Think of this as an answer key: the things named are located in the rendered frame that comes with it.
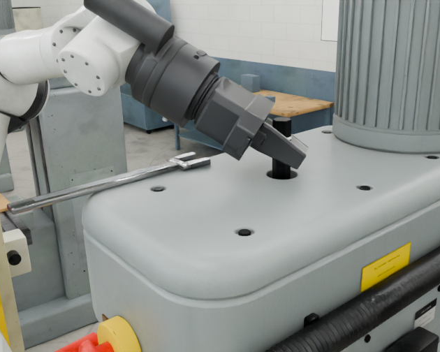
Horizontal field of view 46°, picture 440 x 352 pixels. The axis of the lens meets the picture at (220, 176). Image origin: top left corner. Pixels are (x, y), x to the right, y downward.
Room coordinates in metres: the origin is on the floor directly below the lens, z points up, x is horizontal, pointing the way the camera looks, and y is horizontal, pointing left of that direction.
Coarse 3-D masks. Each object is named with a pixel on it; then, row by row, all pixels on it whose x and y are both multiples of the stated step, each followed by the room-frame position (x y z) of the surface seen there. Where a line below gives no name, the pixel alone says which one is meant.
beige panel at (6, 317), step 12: (0, 228) 1.97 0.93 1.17; (0, 240) 1.96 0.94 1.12; (0, 252) 1.96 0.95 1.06; (0, 264) 1.95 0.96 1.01; (0, 276) 1.94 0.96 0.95; (0, 288) 1.94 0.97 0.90; (12, 288) 1.97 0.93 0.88; (0, 300) 1.93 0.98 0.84; (12, 300) 1.96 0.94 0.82; (0, 312) 1.92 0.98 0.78; (12, 312) 1.96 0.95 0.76; (0, 324) 1.92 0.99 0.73; (12, 324) 1.95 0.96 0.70; (12, 336) 1.94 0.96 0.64; (12, 348) 1.94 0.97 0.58
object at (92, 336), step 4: (92, 332) 0.52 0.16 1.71; (88, 336) 0.51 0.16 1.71; (92, 336) 0.51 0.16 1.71; (96, 336) 0.51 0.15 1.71; (76, 340) 0.51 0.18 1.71; (80, 340) 0.50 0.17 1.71; (84, 340) 0.50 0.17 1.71; (92, 340) 0.51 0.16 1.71; (96, 340) 0.51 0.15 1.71; (68, 344) 0.50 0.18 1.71; (72, 344) 0.50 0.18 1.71; (76, 344) 0.50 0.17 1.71; (80, 344) 0.50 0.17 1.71; (96, 344) 0.51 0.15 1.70; (64, 348) 0.49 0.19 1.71; (68, 348) 0.49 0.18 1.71; (72, 348) 0.49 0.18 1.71; (76, 348) 0.49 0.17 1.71
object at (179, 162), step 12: (180, 156) 0.63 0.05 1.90; (192, 156) 0.63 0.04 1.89; (144, 168) 0.58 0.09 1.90; (156, 168) 0.58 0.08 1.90; (168, 168) 0.59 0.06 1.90; (180, 168) 0.59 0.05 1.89; (192, 168) 0.60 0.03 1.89; (96, 180) 0.55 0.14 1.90; (108, 180) 0.54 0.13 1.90; (120, 180) 0.55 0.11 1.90; (132, 180) 0.55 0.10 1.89; (60, 192) 0.51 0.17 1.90; (72, 192) 0.51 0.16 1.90; (84, 192) 0.52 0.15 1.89; (12, 204) 0.48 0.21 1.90; (24, 204) 0.48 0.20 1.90; (36, 204) 0.48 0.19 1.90; (48, 204) 0.49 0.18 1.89
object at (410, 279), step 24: (432, 264) 0.50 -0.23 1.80; (384, 288) 0.45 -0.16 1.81; (408, 288) 0.46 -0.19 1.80; (432, 288) 0.49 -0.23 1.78; (336, 312) 0.41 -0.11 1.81; (360, 312) 0.42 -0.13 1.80; (384, 312) 0.43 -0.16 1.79; (312, 336) 0.38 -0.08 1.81; (336, 336) 0.39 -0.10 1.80; (360, 336) 0.40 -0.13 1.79
